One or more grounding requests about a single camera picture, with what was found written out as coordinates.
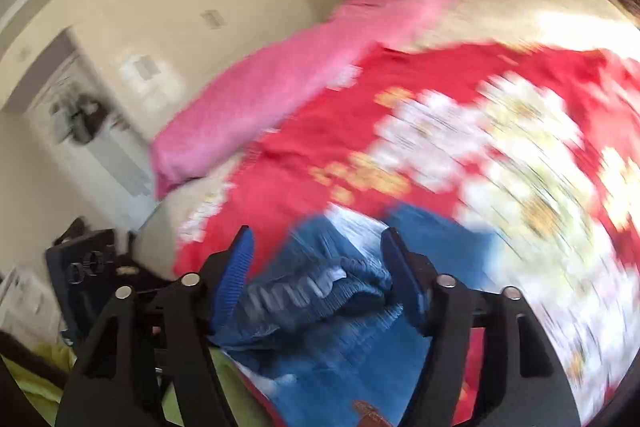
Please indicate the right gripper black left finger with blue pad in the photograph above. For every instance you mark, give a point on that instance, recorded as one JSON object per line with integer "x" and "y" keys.
{"x": 114, "y": 382}

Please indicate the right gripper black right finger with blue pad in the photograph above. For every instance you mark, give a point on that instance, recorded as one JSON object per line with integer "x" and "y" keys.
{"x": 522, "y": 381}

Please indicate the blue denim pants lace hem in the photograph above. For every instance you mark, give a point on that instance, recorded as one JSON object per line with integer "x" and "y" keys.
{"x": 320, "y": 333}

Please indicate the green sleeve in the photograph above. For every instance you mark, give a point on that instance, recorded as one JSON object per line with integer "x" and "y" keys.
{"x": 45, "y": 396}

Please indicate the red floral blanket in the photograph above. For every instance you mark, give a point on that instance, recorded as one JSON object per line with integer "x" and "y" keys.
{"x": 539, "y": 147}

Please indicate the cream bed sheet mattress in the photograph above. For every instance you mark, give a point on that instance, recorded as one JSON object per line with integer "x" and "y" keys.
{"x": 521, "y": 24}

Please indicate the pink quilt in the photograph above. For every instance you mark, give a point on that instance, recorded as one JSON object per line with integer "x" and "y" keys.
{"x": 256, "y": 93}

